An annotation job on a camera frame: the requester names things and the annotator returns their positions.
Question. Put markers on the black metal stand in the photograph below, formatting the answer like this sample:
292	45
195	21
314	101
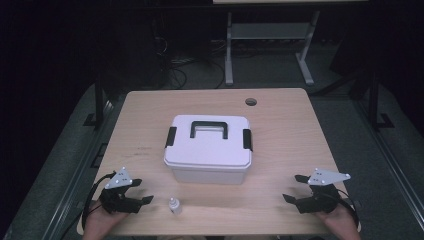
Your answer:
374	100
99	100

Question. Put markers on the metal floor rail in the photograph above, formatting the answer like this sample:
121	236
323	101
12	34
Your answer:
87	151
393	166

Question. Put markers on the person's right hand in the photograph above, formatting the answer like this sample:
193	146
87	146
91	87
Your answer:
341	225

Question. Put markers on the person's left hand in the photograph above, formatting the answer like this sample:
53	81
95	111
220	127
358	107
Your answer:
100	225

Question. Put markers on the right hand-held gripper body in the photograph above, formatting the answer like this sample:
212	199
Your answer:
323	200

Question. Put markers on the small white bottle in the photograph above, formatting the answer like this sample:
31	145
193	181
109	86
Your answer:
175	207

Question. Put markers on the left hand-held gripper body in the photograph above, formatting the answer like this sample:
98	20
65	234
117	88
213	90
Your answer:
118	201

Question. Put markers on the grey metal table frame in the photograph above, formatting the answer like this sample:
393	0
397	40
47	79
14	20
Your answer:
268	31

